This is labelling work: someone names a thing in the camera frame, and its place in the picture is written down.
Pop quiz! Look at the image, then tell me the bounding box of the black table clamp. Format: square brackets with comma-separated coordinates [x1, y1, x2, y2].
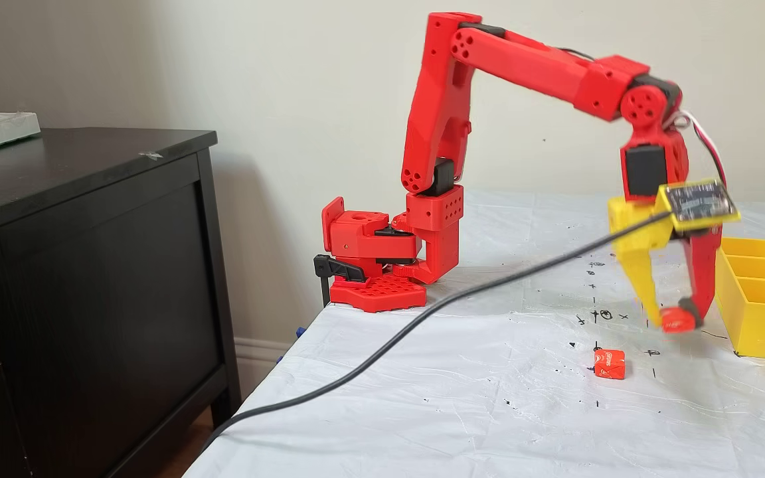
[313, 254, 365, 307]

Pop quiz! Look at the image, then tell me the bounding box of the black camera cable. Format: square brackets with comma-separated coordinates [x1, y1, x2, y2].
[198, 211, 675, 453]

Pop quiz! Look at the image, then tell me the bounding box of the black wooden dresser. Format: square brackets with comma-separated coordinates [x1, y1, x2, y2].
[0, 127, 242, 478]

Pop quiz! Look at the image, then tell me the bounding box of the white plastic table cover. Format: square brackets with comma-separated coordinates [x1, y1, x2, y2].
[182, 189, 765, 478]

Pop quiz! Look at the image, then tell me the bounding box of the white red black servo wire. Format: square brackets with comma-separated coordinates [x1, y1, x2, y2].
[671, 110, 728, 187]

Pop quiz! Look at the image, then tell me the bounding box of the orange candy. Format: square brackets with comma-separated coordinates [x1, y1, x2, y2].
[660, 307, 697, 334]
[594, 349, 626, 380]

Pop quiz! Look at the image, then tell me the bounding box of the camera board on yellow mount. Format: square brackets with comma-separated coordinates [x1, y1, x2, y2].
[655, 178, 742, 233]

